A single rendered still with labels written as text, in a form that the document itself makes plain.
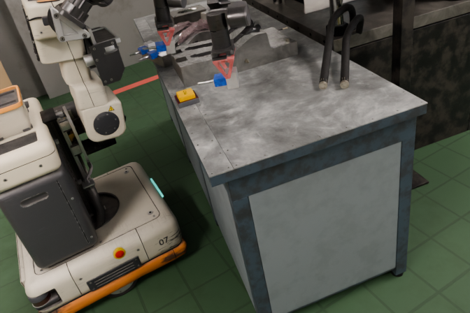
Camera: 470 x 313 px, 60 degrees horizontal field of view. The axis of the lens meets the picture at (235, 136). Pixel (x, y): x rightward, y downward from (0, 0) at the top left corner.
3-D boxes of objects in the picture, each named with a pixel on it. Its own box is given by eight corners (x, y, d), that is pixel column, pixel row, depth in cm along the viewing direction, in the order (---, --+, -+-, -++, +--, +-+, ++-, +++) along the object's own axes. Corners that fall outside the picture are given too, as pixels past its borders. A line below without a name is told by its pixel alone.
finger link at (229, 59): (239, 70, 133) (233, 43, 128) (238, 79, 127) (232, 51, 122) (218, 74, 134) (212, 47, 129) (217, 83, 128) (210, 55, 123)
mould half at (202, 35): (164, 68, 188) (158, 45, 182) (142, 56, 208) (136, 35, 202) (250, 33, 209) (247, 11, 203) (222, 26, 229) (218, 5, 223)
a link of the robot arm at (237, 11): (215, -1, 128) (205, -14, 120) (250, -7, 126) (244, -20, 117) (215, 35, 127) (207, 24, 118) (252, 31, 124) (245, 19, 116)
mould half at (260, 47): (185, 88, 165) (177, 56, 158) (173, 68, 186) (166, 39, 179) (298, 54, 174) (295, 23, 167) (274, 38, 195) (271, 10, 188)
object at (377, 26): (333, 52, 188) (333, 40, 184) (242, 1, 296) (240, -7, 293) (485, 7, 203) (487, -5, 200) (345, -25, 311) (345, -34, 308)
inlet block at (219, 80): (199, 93, 133) (195, 79, 130) (201, 87, 137) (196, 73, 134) (238, 87, 131) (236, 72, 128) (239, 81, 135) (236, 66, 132)
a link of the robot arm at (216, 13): (207, 8, 124) (203, 13, 119) (229, 4, 122) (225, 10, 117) (212, 29, 127) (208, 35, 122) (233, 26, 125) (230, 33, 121)
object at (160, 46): (143, 57, 167) (141, 45, 164) (143, 52, 171) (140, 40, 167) (175, 53, 169) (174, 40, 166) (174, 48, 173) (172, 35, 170)
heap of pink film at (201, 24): (180, 45, 193) (175, 29, 189) (163, 39, 206) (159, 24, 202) (224, 28, 203) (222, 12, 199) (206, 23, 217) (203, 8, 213)
